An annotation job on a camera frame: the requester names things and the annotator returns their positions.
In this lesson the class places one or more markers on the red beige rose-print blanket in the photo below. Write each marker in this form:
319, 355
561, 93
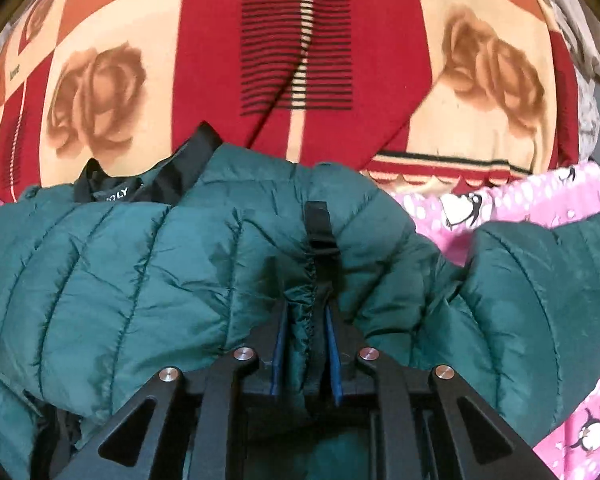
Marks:
380, 60

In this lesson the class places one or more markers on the grey patterned cloth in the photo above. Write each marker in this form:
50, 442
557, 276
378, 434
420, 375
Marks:
587, 60

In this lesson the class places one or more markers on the pink penguin-print blanket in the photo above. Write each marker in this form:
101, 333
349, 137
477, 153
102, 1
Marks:
530, 195

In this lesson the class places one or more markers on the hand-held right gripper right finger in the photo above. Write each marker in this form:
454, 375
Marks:
334, 355

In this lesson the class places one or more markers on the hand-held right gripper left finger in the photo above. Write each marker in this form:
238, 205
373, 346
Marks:
278, 350

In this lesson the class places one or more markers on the green puffer jacket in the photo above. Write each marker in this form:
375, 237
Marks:
130, 270

